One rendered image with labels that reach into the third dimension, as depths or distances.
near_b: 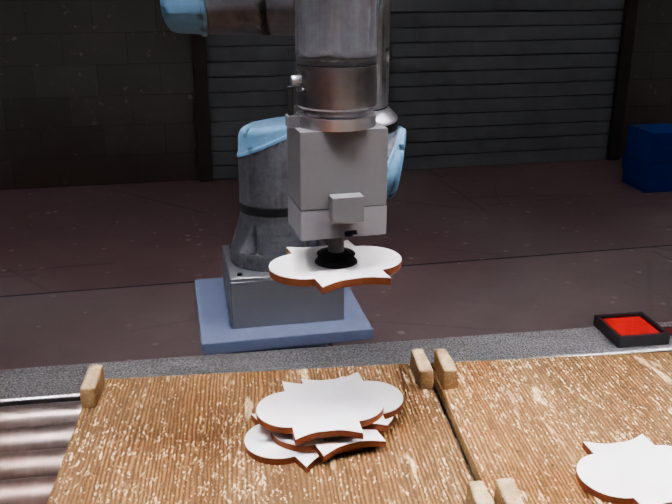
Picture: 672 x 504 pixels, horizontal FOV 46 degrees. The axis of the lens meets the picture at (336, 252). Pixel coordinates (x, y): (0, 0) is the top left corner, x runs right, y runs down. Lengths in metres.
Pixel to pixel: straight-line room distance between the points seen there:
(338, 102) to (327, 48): 0.05
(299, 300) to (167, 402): 0.38
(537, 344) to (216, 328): 0.49
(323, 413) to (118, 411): 0.24
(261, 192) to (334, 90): 0.55
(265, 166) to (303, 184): 0.50
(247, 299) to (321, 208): 0.53
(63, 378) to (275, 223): 0.40
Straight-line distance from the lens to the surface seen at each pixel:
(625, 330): 1.19
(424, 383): 0.96
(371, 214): 0.76
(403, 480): 0.81
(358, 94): 0.72
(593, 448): 0.88
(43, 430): 0.97
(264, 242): 1.25
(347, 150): 0.73
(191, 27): 0.85
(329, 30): 0.71
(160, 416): 0.93
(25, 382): 1.09
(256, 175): 1.24
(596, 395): 0.99
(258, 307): 1.26
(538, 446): 0.88
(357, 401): 0.87
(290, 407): 0.86
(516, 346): 1.13
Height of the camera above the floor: 1.41
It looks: 20 degrees down
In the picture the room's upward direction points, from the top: straight up
